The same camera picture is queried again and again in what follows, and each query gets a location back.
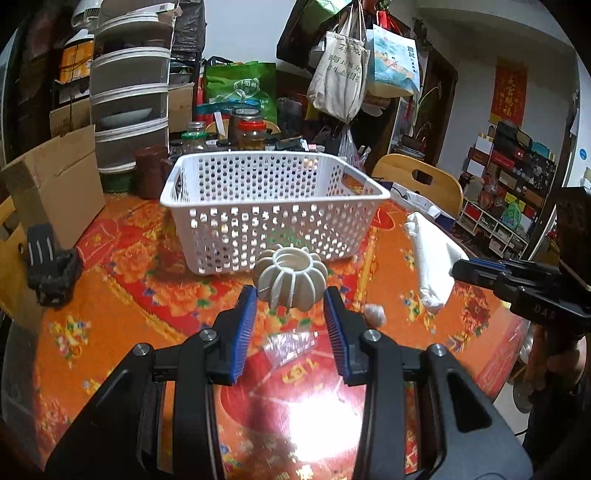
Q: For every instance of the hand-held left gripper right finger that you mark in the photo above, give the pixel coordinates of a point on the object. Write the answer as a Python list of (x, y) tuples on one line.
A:
[(337, 332)]

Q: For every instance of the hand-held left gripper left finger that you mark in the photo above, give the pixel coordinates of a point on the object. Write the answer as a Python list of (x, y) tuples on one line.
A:
[(244, 332)]

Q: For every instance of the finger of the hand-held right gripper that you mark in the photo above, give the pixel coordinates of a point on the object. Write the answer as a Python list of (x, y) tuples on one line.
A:
[(475, 271), (489, 263)]

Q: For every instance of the white cloth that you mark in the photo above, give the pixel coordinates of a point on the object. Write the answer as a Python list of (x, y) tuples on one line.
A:
[(434, 263)]

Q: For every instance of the white ribbed pumpkin-shaped toy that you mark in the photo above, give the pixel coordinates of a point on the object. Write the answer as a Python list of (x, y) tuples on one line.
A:
[(295, 286)]

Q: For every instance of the green foil packet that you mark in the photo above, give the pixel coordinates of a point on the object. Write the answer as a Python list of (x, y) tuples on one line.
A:
[(287, 235)]

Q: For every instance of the white perforated plastic basket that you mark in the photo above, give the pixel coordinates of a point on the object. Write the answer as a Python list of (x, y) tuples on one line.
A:
[(207, 221)]

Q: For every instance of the person's right hand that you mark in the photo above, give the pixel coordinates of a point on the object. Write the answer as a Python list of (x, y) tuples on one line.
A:
[(538, 364)]

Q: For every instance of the small clear plastic wrapper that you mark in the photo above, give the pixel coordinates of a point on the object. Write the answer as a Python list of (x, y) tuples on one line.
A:
[(375, 314)]

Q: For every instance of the cluttered storage shelf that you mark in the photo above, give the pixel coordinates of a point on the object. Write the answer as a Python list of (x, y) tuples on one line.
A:
[(508, 184)]

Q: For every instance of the blue and white box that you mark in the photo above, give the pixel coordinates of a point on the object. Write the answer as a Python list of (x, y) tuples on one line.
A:
[(425, 201)]

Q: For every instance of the white plastic bag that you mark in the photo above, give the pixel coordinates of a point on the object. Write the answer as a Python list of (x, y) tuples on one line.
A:
[(348, 147)]

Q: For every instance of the dark brown jar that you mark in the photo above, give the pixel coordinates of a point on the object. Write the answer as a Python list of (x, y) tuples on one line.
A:
[(151, 173)]

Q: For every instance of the green lid glass jar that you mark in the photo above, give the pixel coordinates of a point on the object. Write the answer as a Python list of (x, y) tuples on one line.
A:
[(194, 144)]

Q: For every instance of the red lid jar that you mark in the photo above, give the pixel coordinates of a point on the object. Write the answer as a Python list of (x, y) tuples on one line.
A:
[(251, 136)]

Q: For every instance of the green round tin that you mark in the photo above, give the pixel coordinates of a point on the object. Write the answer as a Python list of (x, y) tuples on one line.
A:
[(117, 182)]

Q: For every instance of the black glove-like object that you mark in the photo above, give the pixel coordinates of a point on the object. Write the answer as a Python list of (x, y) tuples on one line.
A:
[(51, 272)]

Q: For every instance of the blue printed tote bag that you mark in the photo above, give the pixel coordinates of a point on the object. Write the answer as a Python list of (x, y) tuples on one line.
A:
[(392, 60)]

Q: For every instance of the brown cardboard box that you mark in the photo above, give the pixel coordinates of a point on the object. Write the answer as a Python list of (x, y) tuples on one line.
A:
[(182, 106)]

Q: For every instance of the beige canvas tote bag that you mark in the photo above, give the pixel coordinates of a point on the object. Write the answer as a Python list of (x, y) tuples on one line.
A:
[(337, 78)]

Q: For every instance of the open cardboard box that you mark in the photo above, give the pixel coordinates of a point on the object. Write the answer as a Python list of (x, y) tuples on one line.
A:
[(55, 184)]

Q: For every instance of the green shopping bag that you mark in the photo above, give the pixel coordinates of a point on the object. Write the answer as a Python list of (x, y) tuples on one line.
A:
[(240, 83)]

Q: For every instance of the green gift bag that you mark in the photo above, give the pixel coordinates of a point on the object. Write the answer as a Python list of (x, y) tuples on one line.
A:
[(330, 7)]

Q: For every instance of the black plastic bag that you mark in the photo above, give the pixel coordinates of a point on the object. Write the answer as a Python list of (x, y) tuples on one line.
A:
[(187, 27)]

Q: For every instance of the orange cardboard box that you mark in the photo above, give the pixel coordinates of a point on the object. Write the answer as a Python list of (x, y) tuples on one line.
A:
[(76, 62)]

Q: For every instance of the small white fan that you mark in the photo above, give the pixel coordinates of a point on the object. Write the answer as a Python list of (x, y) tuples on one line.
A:
[(87, 14)]

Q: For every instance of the red wall poster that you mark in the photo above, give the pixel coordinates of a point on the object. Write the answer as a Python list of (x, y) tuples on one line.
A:
[(508, 92)]

